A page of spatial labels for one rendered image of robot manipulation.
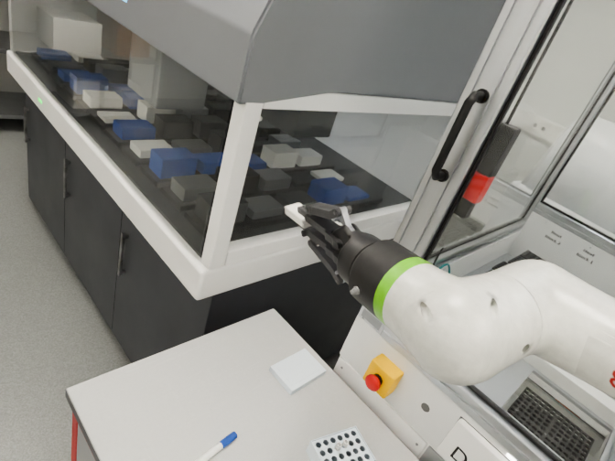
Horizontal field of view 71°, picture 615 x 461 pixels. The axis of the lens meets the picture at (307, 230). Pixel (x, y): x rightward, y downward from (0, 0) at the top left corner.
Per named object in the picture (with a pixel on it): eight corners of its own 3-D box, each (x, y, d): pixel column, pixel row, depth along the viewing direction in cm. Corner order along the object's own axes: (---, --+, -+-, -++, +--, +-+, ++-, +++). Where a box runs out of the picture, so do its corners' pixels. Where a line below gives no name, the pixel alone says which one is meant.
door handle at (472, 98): (433, 186, 83) (480, 90, 74) (422, 179, 85) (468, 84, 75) (445, 184, 87) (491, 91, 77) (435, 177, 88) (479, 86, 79)
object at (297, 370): (290, 395, 105) (292, 391, 105) (268, 369, 110) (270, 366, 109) (324, 374, 114) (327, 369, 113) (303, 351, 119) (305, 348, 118)
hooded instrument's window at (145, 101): (201, 267, 114) (237, 101, 92) (11, 52, 208) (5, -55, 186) (424, 209, 193) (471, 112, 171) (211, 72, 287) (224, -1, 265)
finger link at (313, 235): (361, 249, 62) (361, 258, 63) (321, 222, 71) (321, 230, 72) (338, 257, 61) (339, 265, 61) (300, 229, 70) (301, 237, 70)
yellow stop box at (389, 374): (381, 401, 102) (393, 381, 98) (360, 379, 106) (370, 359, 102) (393, 391, 105) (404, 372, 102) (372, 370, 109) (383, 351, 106)
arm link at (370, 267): (367, 273, 48) (366, 337, 52) (445, 243, 53) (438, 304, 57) (338, 251, 53) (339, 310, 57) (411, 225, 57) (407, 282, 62)
